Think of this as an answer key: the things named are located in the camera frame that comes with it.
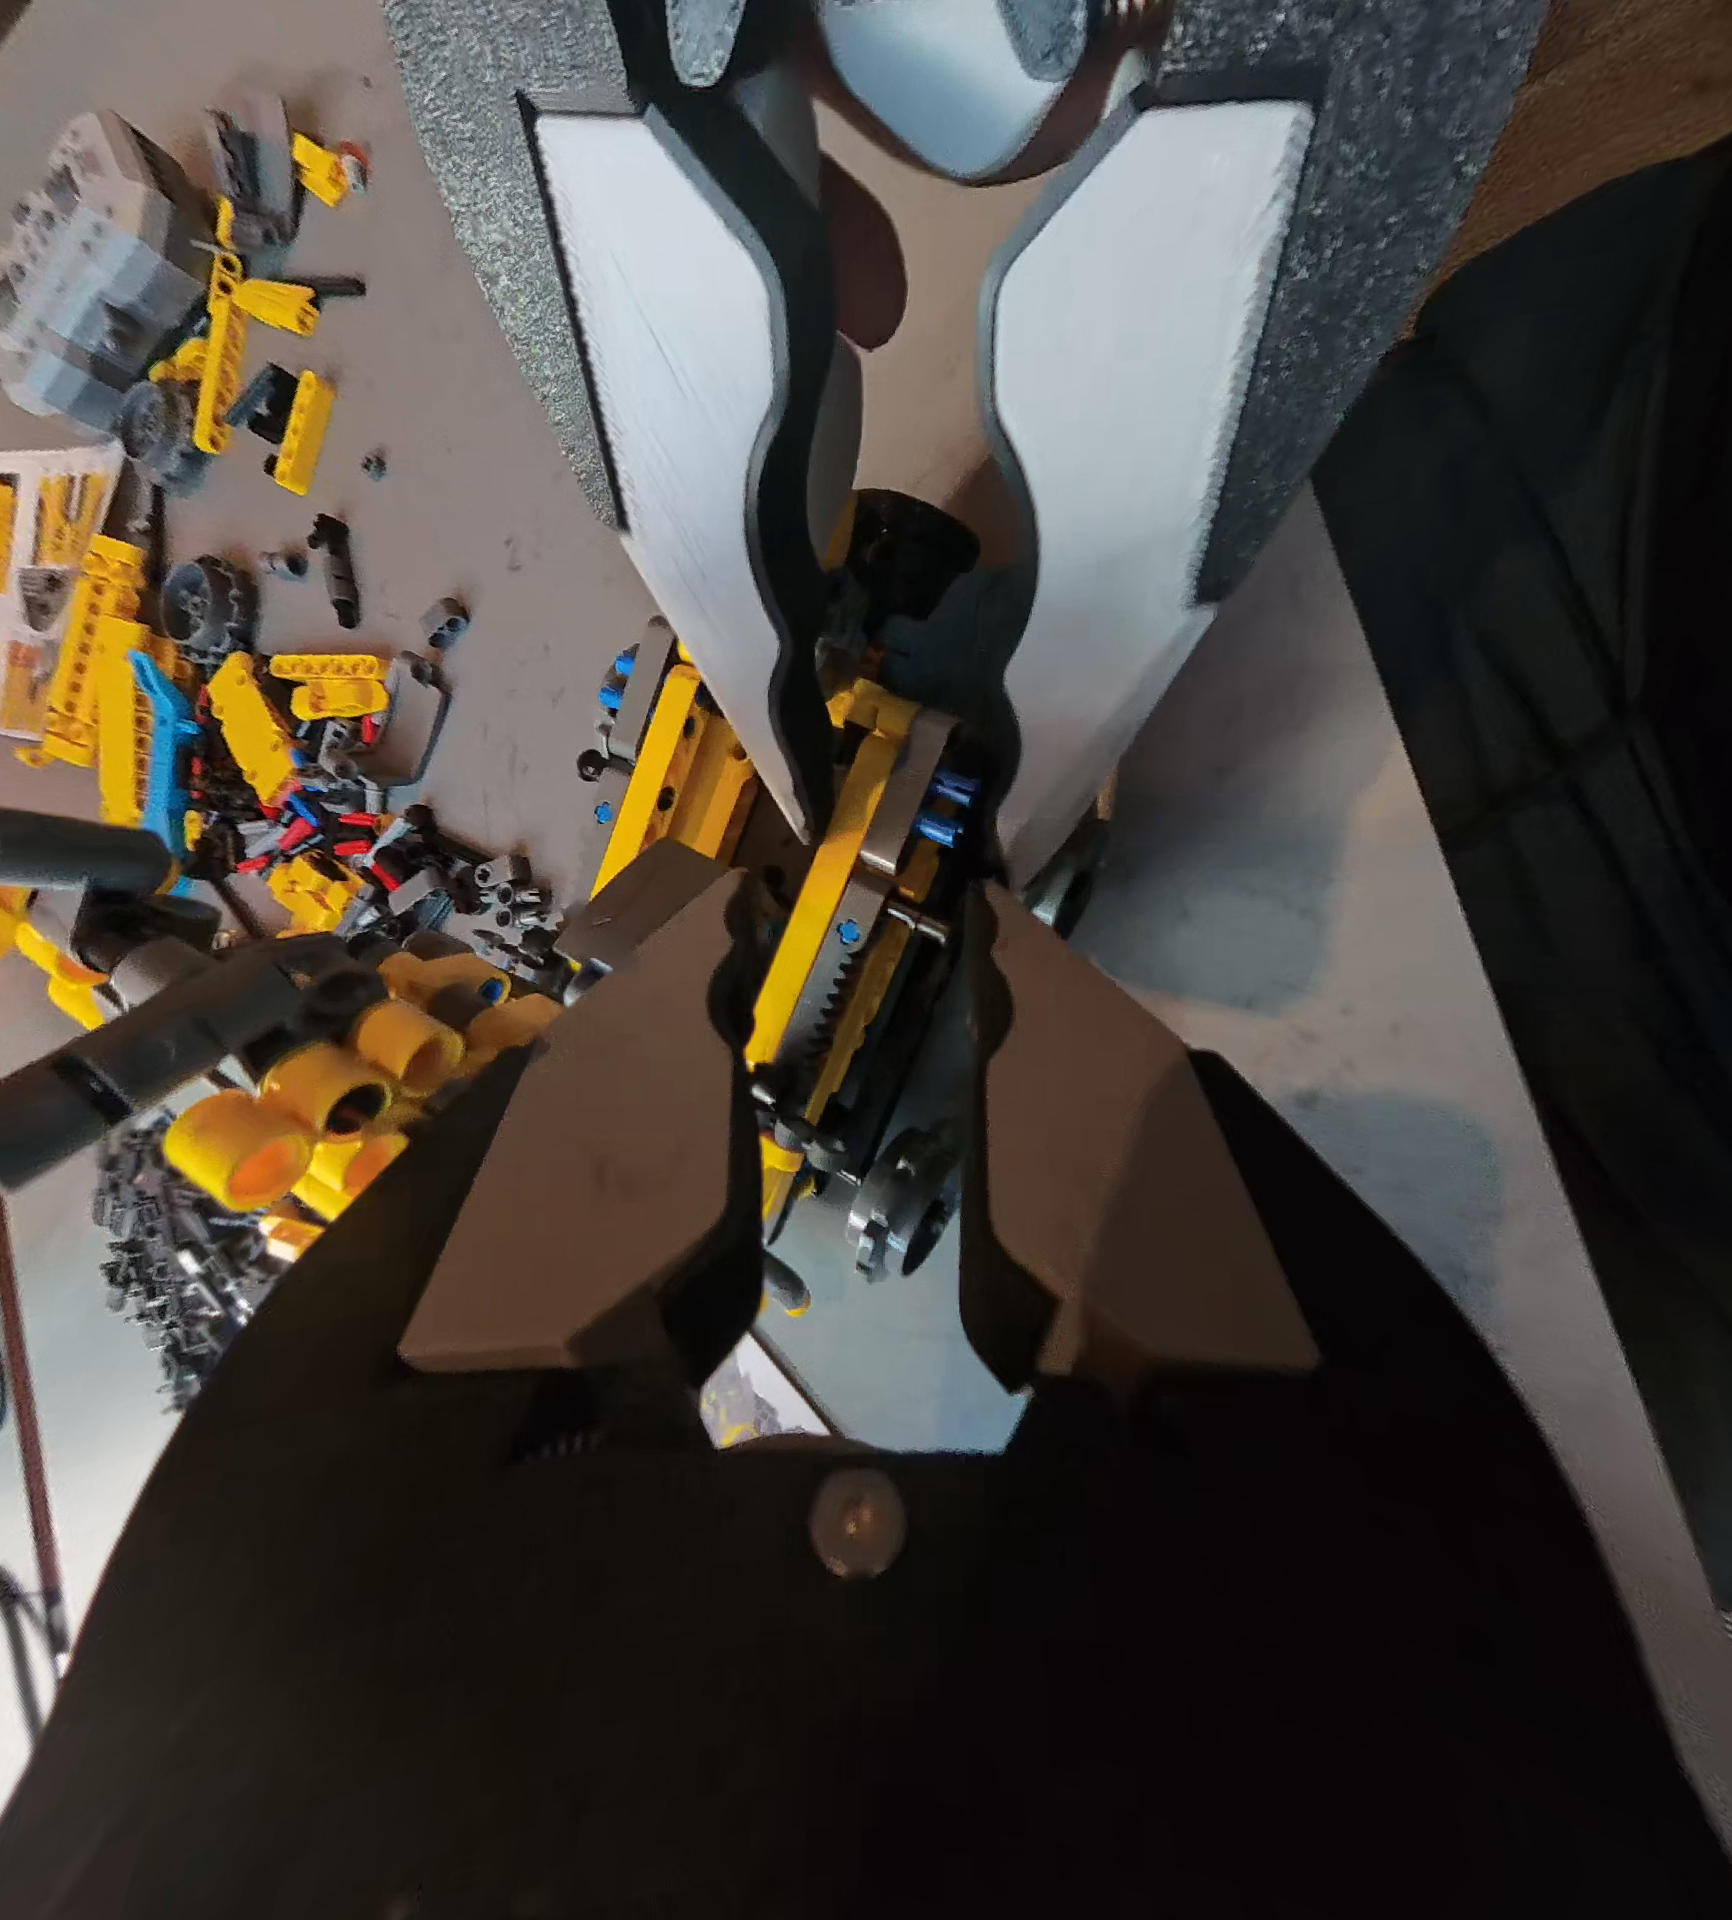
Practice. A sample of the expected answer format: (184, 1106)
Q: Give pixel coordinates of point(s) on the yellow brick with grey end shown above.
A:
(317, 164)

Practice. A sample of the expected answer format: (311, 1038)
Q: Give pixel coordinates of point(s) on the yellow toy brick vehicle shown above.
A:
(827, 901)

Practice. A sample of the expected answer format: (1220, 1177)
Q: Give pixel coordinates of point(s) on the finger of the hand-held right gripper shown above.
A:
(670, 376)
(1137, 376)

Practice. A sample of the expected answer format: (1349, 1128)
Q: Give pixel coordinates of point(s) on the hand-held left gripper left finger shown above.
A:
(595, 1171)

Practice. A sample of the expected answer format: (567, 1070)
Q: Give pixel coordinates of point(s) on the dark grey toothed wheel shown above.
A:
(210, 605)

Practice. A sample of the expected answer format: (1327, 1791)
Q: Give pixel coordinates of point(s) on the grey toothed rack piece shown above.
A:
(842, 1023)

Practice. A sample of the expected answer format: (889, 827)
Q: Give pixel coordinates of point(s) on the person's right hand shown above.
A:
(867, 273)

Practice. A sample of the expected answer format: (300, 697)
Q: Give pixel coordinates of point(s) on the open instruction booklet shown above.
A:
(760, 1396)

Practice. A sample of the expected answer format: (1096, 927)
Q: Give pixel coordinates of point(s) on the short yellow beam brick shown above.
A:
(300, 432)

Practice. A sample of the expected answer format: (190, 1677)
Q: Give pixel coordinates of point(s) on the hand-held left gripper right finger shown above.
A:
(1121, 1186)

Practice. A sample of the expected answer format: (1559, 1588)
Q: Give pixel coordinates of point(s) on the pile of loose brick pieces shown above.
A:
(310, 752)

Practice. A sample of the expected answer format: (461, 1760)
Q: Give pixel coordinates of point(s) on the small grey wheel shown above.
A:
(162, 436)

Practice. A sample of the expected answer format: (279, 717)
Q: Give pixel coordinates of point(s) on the grey battery box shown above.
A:
(86, 273)

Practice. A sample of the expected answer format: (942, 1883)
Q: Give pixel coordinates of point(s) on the thin black rod brick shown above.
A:
(336, 284)

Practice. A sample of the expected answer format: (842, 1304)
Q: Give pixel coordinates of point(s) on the blue brick separator tool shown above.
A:
(153, 752)

